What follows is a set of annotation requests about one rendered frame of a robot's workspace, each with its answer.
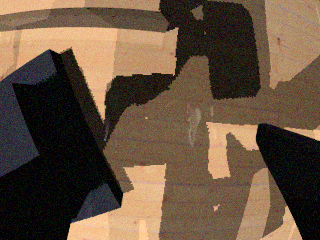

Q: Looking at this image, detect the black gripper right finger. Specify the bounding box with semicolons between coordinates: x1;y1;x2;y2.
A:
255;123;320;240

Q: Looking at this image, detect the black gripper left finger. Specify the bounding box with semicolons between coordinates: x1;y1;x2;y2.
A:
0;136;87;240

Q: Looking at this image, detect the light wood floor panel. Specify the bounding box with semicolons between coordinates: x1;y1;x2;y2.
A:
0;0;175;33

